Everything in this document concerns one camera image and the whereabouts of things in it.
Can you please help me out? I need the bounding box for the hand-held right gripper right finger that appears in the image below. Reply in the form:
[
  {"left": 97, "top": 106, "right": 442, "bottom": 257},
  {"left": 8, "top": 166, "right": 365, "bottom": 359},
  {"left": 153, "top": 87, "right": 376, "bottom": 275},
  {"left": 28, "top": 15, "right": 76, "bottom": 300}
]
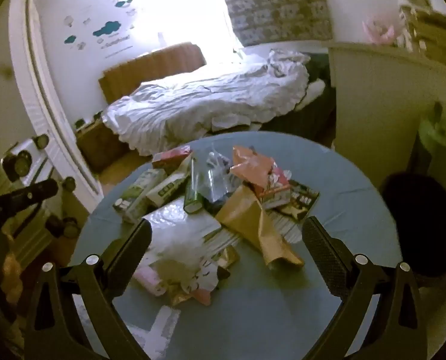
[{"left": 302, "top": 215, "right": 428, "bottom": 360}]

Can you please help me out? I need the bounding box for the red and white snack packet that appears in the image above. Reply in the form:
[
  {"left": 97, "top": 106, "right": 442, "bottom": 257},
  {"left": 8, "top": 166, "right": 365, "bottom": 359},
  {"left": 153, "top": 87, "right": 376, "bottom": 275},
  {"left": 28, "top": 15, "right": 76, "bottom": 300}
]
[{"left": 258, "top": 165, "right": 295, "bottom": 209}]

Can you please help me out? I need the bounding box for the wooden nightstand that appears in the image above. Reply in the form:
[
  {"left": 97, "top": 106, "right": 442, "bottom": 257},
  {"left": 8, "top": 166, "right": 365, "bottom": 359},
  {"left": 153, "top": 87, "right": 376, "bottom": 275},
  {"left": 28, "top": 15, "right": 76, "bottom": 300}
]
[{"left": 75, "top": 118, "right": 130, "bottom": 173}]

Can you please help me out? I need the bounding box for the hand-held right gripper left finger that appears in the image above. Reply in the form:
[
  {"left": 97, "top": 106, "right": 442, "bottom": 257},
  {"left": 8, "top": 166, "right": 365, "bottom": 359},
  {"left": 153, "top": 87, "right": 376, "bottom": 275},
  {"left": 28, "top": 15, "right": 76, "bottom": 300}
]
[{"left": 23, "top": 218, "right": 154, "bottom": 360}]

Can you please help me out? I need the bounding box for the white door frame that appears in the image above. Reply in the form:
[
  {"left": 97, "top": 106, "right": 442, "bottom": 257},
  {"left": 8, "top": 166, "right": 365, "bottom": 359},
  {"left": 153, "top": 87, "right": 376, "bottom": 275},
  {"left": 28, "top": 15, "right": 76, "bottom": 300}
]
[{"left": 9, "top": 0, "right": 104, "bottom": 203}]

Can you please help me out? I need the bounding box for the white cabinet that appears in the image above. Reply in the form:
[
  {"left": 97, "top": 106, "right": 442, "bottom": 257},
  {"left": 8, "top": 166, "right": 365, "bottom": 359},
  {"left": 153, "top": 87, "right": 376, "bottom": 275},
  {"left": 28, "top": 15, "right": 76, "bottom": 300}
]
[{"left": 328, "top": 41, "right": 446, "bottom": 233}]

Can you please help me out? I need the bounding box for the stack of books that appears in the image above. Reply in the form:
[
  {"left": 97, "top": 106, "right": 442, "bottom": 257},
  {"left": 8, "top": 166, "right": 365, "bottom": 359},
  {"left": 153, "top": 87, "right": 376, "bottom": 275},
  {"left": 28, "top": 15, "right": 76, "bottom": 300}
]
[{"left": 396, "top": 0, "right": 446, "bottom": 51}]

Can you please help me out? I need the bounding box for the patterned curtain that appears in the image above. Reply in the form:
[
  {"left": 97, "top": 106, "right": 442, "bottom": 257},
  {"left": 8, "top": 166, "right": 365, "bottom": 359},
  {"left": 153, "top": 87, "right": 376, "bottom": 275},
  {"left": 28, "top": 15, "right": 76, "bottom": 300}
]
[{"left": 219, "top": 0, "right": 334, "bottom": 47}]

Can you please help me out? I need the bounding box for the group of wall stickers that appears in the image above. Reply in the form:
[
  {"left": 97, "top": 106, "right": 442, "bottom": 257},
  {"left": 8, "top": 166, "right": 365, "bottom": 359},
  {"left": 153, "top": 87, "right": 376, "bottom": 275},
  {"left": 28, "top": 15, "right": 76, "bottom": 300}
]
[{"left": 60, "top": 0, "right": 139, "bottom": 59}]

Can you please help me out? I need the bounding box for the green wipes packet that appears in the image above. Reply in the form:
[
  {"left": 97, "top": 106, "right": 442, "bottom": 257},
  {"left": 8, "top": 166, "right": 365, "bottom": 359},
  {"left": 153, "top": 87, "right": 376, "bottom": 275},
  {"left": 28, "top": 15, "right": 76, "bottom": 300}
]
[{"left": 113, "top": 169, "right": 167, "bottom": 224}]

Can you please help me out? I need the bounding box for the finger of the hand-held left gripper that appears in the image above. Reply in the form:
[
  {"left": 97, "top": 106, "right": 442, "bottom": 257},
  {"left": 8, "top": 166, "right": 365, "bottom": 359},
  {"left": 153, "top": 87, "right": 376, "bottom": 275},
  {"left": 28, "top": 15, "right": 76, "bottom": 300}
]
[{"left": 0, "top": 178, "right": 60, "bottom": 218}]

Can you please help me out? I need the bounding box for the white duvet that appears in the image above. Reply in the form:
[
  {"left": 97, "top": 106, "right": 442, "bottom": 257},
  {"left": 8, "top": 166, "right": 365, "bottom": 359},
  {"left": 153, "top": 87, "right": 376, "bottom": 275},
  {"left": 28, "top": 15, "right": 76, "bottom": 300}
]
[{"left": 103, "top": 49, "right": 310, "bottom": 156}]

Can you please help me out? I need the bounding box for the red box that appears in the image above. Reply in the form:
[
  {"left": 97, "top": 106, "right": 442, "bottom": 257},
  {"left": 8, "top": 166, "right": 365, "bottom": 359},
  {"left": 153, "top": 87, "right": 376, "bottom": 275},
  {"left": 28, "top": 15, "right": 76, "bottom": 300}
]
[{"left": 152, "top": 146, "right": 194, "bottom": 171}]

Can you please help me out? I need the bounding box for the black trash bin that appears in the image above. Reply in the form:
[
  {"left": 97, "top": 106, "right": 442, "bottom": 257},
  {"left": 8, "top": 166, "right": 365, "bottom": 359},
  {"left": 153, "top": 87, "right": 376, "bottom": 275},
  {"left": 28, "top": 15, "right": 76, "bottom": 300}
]
[{"left": 378, "top": 172, "right": 446, "bottom": 278}]

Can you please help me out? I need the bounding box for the pink item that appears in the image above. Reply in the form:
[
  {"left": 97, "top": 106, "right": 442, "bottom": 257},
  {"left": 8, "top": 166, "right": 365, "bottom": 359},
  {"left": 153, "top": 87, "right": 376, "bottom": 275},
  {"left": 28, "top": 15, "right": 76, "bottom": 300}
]
[{"left": 362, "top": 17, "right": 396, "bottom": 46}]

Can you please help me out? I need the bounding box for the crumpled white plastic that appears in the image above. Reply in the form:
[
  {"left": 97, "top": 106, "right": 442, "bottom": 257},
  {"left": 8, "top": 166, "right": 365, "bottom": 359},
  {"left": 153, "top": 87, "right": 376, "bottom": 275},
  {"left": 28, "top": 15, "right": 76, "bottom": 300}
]
[{"left": 148, "top": 240, "right": 224, "bottom": 293}]

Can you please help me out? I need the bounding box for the dark colourful packet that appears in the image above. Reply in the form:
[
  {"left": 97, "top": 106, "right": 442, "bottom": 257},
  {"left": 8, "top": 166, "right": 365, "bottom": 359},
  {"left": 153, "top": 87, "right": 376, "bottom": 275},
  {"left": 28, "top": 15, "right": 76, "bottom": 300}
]
[{"left": 279, "top": 180, "right": 320, "bottom": 222}]

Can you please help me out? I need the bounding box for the gold wrapper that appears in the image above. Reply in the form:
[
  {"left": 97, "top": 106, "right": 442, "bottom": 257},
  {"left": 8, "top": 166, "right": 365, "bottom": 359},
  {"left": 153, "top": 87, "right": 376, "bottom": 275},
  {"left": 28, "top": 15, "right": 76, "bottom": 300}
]
[{"left": 204, "top": 245, "right": 240, "bottom": 271}]

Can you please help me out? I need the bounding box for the striped white bag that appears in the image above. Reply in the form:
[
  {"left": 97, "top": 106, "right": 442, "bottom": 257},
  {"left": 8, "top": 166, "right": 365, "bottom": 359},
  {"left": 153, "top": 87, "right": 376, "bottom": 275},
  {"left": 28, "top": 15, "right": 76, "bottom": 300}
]
[{"left": 142, "top": 197, "right": 306, "bottom": 256}]

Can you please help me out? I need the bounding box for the pink packet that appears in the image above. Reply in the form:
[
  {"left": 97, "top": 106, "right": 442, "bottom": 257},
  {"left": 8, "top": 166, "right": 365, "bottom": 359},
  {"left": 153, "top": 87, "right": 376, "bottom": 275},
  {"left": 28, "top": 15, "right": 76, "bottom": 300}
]
[{"left": 133, "top": 264, "right": 171, "bottom": 297}]

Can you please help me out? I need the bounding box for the white and green packet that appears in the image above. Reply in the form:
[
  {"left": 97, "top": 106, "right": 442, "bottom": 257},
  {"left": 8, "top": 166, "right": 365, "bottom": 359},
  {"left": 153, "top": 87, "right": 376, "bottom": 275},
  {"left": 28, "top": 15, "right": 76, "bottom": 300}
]
[{"left": 146, "top": 157, "right": 194, "bottom": 209}]

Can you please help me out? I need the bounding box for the brown headboard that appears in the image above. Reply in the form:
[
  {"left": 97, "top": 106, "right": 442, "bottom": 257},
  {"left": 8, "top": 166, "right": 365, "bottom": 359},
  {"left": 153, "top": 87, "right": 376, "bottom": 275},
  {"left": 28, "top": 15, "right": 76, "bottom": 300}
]
[{"left": 98, "top": 42, "right": 207, "bottom": 102}]

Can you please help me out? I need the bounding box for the orange plastic bag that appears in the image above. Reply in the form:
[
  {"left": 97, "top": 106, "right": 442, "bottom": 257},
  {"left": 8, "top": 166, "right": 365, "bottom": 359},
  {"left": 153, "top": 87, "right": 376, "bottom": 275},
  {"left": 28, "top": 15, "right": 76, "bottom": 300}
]
[{"left": 228, "top": 145, "right": 280, "bottom": 192}]

